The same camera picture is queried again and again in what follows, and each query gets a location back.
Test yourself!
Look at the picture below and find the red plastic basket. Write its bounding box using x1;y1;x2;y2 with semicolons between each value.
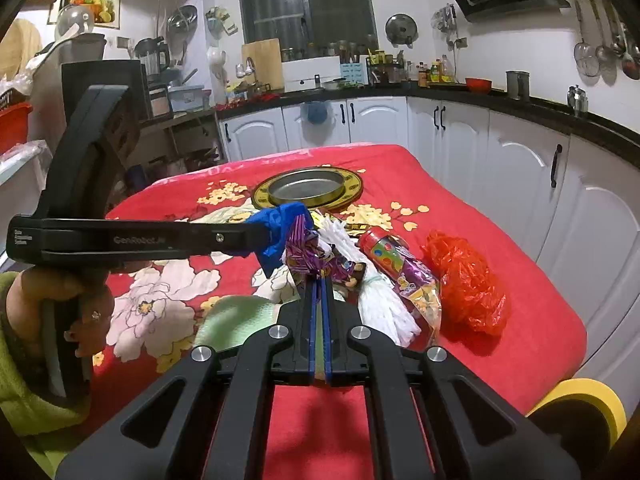
0;102;33;153

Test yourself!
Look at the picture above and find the glass blender jug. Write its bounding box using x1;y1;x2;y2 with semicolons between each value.
134;37;170;81

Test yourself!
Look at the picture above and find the person's left hand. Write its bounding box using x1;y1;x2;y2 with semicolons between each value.
7;266;116;359

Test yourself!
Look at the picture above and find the white hanging plastic bag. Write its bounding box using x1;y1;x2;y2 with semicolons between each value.
206;47;228;91

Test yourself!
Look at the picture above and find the green paper piece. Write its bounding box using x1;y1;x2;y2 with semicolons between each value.
192;294;283;358

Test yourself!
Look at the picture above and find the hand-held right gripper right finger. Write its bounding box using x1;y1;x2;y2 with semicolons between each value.
322;279;581;480

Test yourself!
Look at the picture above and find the steel bowl on wall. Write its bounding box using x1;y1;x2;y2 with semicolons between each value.
166;5;198;36

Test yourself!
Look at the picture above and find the white kitchen cabinet run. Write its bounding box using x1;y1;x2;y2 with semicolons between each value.
217;87;640;411

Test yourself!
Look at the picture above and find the wooden cutting board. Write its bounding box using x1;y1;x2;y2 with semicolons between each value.
241;38;285;92

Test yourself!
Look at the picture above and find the purple foil wrapper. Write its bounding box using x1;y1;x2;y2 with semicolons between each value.
284;215;368;288

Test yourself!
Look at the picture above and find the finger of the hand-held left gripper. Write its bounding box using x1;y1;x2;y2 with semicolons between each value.
220;221;271;260

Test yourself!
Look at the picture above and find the light blue utensil holder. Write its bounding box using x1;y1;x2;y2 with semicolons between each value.
340;62;368;86

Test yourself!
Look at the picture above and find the round metal tray gold rim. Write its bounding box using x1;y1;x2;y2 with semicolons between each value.
250;166;365;211

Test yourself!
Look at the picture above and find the steel teapot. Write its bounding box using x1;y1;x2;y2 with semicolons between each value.
567;85;589;116

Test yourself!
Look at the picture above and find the group of condiment bottles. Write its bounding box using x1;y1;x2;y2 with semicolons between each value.
417;55;458;86

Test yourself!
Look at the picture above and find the blue plastic tub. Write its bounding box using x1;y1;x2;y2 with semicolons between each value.
167;85;206;113

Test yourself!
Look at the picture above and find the steel pot lid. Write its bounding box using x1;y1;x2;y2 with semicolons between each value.
385;13;418;46

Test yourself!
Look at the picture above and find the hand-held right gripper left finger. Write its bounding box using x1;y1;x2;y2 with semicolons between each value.
55;279;320;480

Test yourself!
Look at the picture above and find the steel cup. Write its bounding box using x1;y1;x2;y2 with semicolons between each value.
506;71;531;101

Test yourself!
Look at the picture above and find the white foam net bundle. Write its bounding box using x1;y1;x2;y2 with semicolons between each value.
315;215;423;348

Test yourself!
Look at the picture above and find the metal rack shelf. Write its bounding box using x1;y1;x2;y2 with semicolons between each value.
140;110;223;176

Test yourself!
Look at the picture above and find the dark framed window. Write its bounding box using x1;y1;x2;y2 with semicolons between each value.
236;0;378;63

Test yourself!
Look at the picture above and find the blue plastic bag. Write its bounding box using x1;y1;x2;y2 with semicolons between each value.
245;201;313;278

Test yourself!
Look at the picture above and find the fruit wall poster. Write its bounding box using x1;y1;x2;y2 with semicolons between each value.
47;0;122;28

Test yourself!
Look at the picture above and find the row of hanging kitchen utensils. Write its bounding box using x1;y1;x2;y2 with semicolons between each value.
572;0;640;81

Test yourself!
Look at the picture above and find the yellow trash bin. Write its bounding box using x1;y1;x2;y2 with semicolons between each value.
525;377;628;466

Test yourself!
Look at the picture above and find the colourful printed snack wrapper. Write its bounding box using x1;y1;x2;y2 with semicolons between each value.
357;229;443;333

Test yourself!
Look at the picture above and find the round bamboo board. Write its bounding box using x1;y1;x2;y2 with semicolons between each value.
0;19;43;81

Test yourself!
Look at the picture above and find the clear dome cover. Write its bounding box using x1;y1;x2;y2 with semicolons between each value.
55;4;96;36

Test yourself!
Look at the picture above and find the black box appliance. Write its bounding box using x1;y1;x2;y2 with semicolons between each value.
61;60;151;126

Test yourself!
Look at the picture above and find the red plastic bag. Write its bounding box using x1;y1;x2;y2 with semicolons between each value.
422;230;511;336

